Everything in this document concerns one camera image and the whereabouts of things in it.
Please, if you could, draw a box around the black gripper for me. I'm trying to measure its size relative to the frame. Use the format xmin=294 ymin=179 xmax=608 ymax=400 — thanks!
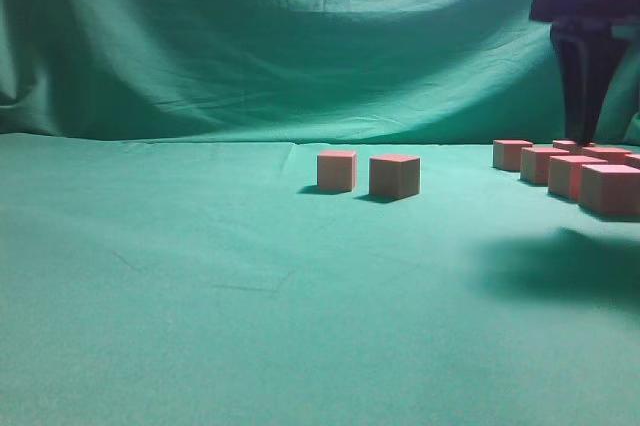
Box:
xmin=530 ymin=0 xmax=639 ymax=144

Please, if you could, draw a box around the red cube column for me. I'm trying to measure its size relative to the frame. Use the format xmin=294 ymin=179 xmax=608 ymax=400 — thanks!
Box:
xmin=552 ymin=140 xmax=596 ymax=155
xmin=580 ymin=146 xmax=632 ymax=164
xmin=624 ymin=154 xmax=640 ymax=169
xmin=547 ymin=155 xmax=606 ymax=201
xmin=369 ymin=154 xmax=421 ymax=200
xmin=520 ymin=147 xmax=570 ymax=185
xmin=493 ymin=139 xmax=533 ymax=172
xmin=578 ymin=164 xmax=639 ymax=218

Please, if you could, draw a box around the green cloth backdrop and cover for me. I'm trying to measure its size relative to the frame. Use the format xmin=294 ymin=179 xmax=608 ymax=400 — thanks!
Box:
xmin=1 ymin=0 xmax=639 ymax=425

